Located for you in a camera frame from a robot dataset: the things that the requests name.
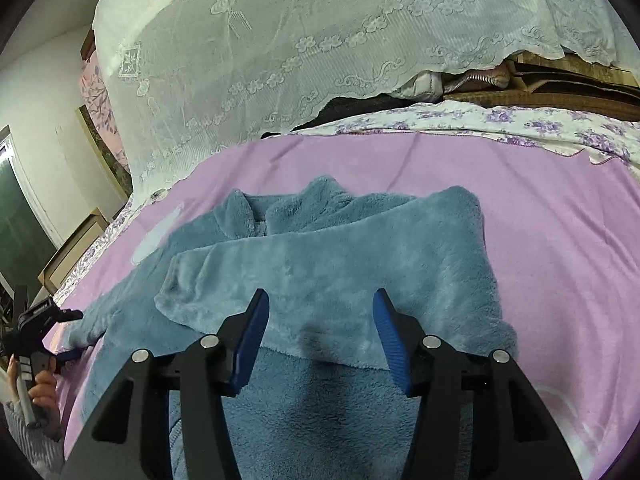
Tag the brown stacked mats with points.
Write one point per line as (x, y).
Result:
(550, 95)

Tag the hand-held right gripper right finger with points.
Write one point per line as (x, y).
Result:
(392, 342)

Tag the person's left hand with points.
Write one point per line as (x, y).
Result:
(45, 395)

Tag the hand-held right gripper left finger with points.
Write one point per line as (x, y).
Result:
(250, 342)

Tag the pink printed blanket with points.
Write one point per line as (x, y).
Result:
(550, 240)

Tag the white lace cover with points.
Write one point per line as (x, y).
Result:
(300, 35)

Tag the white framed glass door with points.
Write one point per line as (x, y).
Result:
(20, 220)

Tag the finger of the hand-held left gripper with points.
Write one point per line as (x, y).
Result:
(65, 356)
(70, 315)

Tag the person's left forearm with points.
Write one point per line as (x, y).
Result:
(35, 440)

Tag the white padded garment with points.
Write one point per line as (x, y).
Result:
(422, 87)

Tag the wooden nightstand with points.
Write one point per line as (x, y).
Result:
(75, 250)

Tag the pink floral cloth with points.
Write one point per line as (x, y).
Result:
(97, 95)

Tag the blue fleece jacket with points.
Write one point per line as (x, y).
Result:
(325, 270)

